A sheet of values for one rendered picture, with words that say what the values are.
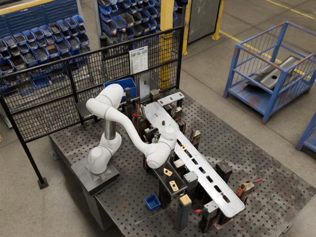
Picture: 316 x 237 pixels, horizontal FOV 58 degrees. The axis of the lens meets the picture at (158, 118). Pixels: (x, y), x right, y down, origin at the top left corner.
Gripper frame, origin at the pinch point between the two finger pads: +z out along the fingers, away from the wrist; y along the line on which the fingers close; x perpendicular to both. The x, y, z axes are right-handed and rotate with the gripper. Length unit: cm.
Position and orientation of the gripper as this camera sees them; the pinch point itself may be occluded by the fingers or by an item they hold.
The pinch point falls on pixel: (167, 167)
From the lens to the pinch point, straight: 215.0
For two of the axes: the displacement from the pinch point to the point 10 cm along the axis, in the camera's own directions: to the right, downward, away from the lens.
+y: 5.6, -5.8, 5.9
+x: -8.3, -4.1, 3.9
